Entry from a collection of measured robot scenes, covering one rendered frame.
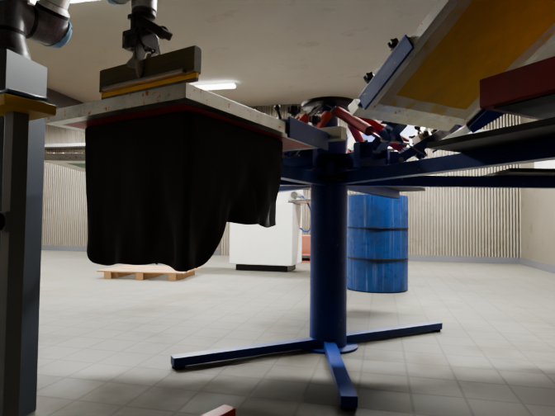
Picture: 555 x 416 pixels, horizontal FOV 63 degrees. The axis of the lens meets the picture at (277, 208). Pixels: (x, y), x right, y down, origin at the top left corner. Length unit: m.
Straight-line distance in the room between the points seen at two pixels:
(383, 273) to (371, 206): 0.66
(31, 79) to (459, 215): 8.02
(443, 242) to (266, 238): 3.90
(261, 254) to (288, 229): 0.52
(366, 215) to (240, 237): 2.37
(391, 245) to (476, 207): 4.68
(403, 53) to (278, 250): 4.76
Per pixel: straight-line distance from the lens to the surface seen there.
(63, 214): 11.38
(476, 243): 9.04
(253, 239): 6.29
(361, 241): 4.53
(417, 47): 1.72
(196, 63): 1.32
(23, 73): 1.77
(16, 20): 1.85
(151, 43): 1.50
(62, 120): 1.50
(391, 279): 4.55
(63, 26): 1.94
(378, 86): 1.77
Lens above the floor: 0.65
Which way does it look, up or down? 2 degrees up
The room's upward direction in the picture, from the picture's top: 1 degrees clockwise
